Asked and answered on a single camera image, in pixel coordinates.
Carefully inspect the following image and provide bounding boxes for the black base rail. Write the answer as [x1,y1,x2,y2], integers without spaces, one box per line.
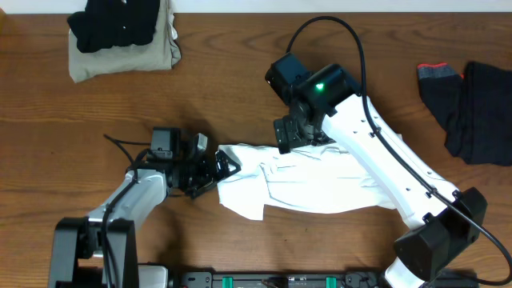
[138,262,479,288]

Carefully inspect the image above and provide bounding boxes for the black garment right edge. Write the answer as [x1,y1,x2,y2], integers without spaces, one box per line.
[458,62,511,166]

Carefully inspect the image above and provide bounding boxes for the folded khaki garment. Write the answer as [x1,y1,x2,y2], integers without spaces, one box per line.
[69,0,182,83]

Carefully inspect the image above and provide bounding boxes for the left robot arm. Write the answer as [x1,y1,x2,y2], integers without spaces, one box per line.
[48,149,241,287]

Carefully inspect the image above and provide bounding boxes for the folded black garment on stack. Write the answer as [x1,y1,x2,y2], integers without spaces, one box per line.
[67,0,161,54]

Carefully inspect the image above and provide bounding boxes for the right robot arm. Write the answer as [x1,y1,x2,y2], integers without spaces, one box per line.
[265,54,487,287]

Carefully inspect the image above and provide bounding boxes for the black garment with red trim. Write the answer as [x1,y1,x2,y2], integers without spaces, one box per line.
[417,62,462,157]

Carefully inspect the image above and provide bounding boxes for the white t-shirt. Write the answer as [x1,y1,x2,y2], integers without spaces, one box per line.
[218,143,395,221]

